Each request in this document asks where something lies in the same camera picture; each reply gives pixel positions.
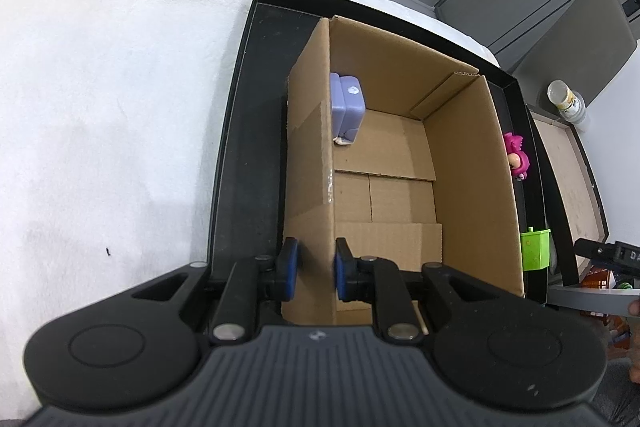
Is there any black shallow tray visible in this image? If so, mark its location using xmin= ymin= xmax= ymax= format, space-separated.
xmin=208 ymin=0 xmax=544 ymax=277

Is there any pink dinosaur toy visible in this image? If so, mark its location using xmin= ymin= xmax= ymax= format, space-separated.
xmin=503 ymin=132 xmax=529 ymax=181

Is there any brown cardboard box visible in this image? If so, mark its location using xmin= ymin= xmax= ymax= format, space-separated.
xmin=283 ymin=17 xmax=524 ymax=325

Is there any green hexagonal container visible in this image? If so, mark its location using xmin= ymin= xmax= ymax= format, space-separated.
xmin=521 ymin=227 xmax=550 ymax=272

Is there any brown board black frame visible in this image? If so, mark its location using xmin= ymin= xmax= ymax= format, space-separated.
xmin=529 ymin=109 xmax=608 ymax=286

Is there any white yellow cup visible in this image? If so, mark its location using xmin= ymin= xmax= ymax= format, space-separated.
xmin=547 ymin=79 xmax=586 ymax=127

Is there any grey cabinet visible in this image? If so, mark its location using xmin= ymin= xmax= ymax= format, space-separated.
xmin=436 ymin=0 xmax=639 ymax=110

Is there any person's right hand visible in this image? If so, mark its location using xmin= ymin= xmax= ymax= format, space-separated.
xmin=628 ymin=300 xmax=640 ymax=384

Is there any purple plastic box toy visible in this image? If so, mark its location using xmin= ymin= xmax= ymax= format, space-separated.
xmin=330 ymin=72 xmax=366 ymax=146

